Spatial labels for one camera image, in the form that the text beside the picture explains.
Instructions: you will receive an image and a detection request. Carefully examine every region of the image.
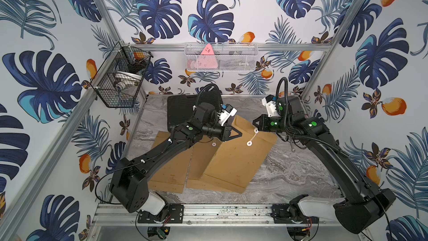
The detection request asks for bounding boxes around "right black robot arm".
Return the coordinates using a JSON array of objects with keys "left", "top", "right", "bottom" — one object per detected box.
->
[{"left": 253, "top": 77, "right": 396, "bottom": 234}]

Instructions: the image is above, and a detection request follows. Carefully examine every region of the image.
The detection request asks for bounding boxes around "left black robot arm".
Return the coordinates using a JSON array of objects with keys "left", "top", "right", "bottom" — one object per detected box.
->
[{"left": 109, "top": 83, "right": 242, "bottom": 215}]

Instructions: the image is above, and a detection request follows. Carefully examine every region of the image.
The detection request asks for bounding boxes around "black wire basket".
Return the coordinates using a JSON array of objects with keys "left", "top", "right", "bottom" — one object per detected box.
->
[{"left": 90, "top": 42, "right": 153, "bottom": 108}]

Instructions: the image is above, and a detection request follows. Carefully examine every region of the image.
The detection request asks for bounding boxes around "pink triangular power strip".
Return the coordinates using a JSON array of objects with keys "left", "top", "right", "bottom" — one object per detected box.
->
[{"left": 195, "top": 44, "right": 218, "bottom": 70}]

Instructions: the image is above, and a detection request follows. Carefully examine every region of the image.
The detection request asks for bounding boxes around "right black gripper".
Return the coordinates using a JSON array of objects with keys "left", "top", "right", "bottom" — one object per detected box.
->
[{"left": 250, "top": 114, "right": 291, "bottom": 135}]

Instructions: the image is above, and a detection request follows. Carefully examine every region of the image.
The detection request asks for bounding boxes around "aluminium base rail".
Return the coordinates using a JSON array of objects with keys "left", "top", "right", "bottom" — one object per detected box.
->
[{"left": 93, "top": 204, "right": 341, "bottom": 228}]

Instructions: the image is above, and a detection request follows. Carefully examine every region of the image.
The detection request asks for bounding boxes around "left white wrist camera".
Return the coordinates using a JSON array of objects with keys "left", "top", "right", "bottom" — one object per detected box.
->
[{"left": 218, "top": 104, "right": 237, "bottom": 126}]

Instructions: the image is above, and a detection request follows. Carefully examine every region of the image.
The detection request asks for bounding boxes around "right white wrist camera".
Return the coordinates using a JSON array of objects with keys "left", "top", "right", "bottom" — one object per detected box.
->
[{"left": 261, "top": 95, "right": 278, "bottom": 117}]

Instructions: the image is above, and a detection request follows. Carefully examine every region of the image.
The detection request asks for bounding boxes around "brown kraft file bag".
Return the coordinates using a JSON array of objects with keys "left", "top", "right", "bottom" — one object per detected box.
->
[
  {"left": 200, "top": 116, "right": 278, "bottom": 194},
  {"left": 148, "top": 147, "right": 193, "bottom": 194},
  {"left": 186, "top": 136, "right": 226, "bottom": 191}
]

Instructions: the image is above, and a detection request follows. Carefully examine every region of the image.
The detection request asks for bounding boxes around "black plastic tool case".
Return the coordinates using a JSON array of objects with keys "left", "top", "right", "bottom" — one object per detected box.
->
[{"left": 167, "top": 90, "right": 222, "bottom": 132}]

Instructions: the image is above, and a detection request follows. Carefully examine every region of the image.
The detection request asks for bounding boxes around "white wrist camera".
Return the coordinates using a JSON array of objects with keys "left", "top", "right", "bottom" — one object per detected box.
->
[
  {"left": 261, "top": 95, "right": 278, "bottom": 117},
  {"left": 218, "top": 104, "right": 237, "bottom": 126}
]

